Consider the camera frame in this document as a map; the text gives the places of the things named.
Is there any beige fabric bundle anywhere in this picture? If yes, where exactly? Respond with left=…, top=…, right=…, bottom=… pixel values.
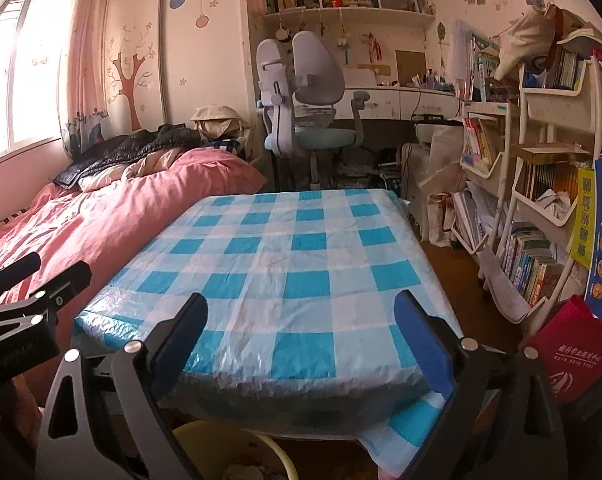
left=191, top=105, right=252, bottom=141

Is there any pink duvet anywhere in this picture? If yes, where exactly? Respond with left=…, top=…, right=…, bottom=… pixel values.
left=0, top=149, right=269, bottom=406

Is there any window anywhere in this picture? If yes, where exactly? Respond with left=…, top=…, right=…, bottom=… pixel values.
left=0, top=0, right=76, bottom=168

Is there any cream cloth bag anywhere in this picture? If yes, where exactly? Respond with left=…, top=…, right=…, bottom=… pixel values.
left=493, top=4, right=564, bottom=81

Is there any yellow bin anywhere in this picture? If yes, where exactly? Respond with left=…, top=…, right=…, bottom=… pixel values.
left=173, top=419, right=302, bottom=480

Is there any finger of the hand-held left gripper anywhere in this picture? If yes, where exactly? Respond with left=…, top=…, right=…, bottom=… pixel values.
left=11, top=260, right=94, bottom=328
left=0, top=251, right=42, bottom=306

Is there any white tote bag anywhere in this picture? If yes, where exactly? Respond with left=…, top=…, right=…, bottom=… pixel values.
left=426, top=192, right=456, bottom=248

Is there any wardrobe with tree decal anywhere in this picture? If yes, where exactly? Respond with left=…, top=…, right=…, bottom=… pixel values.
left=103, top=0, right=254, bottom=133

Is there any grey desk chair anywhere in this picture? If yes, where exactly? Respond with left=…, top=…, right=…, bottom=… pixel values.
left=256, top=31, right=372, bottom=191

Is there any brown cork board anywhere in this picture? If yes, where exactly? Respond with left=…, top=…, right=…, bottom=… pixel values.
left=395, top=50, right=426, bottom=86

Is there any white desk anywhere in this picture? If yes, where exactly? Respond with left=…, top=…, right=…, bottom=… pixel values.
left=331, top=80, right=469, bottom=123

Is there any blue plaid cloth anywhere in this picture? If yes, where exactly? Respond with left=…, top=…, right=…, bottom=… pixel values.
left=203, top=135, right=249, bottom=158

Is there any tall white book rack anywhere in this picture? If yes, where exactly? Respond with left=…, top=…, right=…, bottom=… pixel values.
left=501, top=55, right=602, bottom=321

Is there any beige blanket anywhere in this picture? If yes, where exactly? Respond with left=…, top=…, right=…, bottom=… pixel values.
left=78, top=147, right=186, bottom=192

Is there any pink curtain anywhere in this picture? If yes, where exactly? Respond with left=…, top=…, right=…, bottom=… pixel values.
left=58, top=0, right=114, bottom=156

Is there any black puffer jacket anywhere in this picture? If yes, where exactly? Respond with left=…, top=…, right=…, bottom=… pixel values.
left=53, top=124, right=204, bottom=190

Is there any blue checkered tablecloth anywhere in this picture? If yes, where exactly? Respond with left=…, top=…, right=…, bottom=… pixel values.
left=73, top=189, right=464, bottom=476

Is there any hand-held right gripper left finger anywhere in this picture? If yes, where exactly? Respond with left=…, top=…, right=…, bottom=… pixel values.
left=35, top=292, right=209, bottom=480

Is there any yellow printed sign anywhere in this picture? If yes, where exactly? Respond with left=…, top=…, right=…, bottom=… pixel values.
left=571, top=167, right=596, bottom=268

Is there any red tote bag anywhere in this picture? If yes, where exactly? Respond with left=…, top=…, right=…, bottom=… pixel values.
left=523, top=295, right=602, bottom=406

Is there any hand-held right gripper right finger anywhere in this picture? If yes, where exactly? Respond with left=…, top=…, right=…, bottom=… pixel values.
left=393, top=290, right=569, bottom=480

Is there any pile of magazines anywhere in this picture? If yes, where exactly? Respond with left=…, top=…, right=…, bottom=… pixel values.
left=331, top=160, right=406, bottom=193

